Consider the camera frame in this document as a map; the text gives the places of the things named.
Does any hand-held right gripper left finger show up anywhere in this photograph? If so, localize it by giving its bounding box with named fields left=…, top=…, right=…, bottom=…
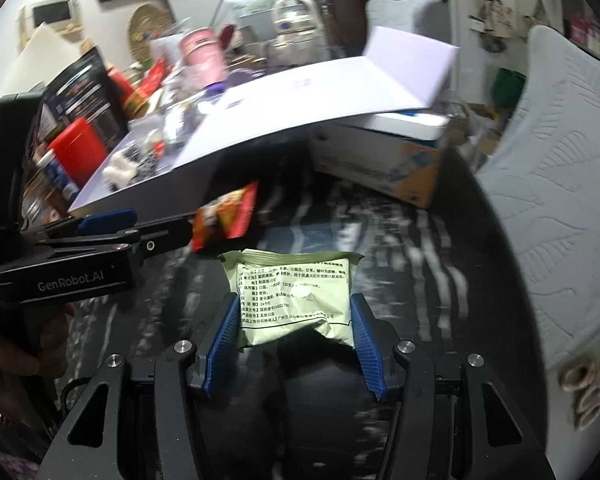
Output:
left=40, top=291, right=241, bottom=480

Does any black printed carton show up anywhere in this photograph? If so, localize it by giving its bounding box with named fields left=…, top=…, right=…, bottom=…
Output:
left=45, top=46, right=128, bottom=136

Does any cream fluffy scrunchie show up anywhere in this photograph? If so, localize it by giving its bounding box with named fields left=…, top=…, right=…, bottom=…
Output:
left=102, top=152, right=136, bottom=186

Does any black white checkered scrunchie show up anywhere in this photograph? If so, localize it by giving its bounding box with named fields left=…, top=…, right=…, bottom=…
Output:
left=124, top=142, right=158, bottom=181

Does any red snack packet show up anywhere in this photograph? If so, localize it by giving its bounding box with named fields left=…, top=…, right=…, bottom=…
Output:
left=190, top=181, right=259, bottom=254

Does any white board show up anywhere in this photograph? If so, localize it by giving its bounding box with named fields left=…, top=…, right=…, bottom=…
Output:
left=2, top=22, right=81, bottom=96

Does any green bag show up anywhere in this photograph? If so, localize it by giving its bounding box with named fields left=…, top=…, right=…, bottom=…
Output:
left=492, top=67, right=526, bottom=106

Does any red snack bag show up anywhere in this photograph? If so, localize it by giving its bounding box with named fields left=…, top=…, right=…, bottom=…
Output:
left=107, top=57, right=173, bottom=118

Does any person's left hand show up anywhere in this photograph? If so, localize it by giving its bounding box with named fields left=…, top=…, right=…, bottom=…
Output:
left=0, top=302, right=77, bottom=378

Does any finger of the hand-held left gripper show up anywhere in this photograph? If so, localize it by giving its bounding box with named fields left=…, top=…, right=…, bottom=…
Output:
left=42, top=208, right=140, bottom=241
left=125, top=216, right=197, bottom=267

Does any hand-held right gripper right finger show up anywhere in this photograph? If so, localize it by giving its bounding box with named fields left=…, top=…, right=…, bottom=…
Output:
left=349, top=291, right=556, bottom=480

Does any purple pouch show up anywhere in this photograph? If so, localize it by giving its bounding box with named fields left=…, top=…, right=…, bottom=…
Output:
left=207, top=67, right=268, bottom=95

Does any orange and white cardboard box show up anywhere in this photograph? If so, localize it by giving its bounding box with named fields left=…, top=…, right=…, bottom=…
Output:
left=307, top=110, right=452, bottom=209

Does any red canister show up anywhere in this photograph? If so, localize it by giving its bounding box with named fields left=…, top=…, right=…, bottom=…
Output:
left=47, top=117, right=108, bottom=186

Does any wall intercom panel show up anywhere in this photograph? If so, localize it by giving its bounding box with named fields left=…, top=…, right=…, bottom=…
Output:
left=17, top=0, right=83, bottom=51

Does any beige scrunchie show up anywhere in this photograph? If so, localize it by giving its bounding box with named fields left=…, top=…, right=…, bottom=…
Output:
left=557, top=357, right=600, bottom=396
left=572, top=385, right=600, bottom=431

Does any light green packet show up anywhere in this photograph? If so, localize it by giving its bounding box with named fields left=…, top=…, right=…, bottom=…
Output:
left=221, top=249, right=365, bottom=350

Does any lavender gift box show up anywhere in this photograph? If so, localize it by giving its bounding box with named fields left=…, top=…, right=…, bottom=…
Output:
left=67, top=26, right=461, bottom=216

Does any blue tube with white cap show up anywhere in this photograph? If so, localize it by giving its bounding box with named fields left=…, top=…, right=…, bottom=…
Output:
left=35, top=152, right=81, bottom=201

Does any white flat box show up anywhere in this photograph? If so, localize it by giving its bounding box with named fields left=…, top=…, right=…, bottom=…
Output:
left=365, top=110, right=451, bottom=142

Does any pink tub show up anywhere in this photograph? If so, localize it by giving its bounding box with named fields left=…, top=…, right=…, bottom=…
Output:
left=179, top=27, right=228, bottom=86

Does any woven straw tray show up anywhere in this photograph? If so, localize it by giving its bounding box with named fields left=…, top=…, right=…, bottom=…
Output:
left=127, top=2, right=177, bottom=61

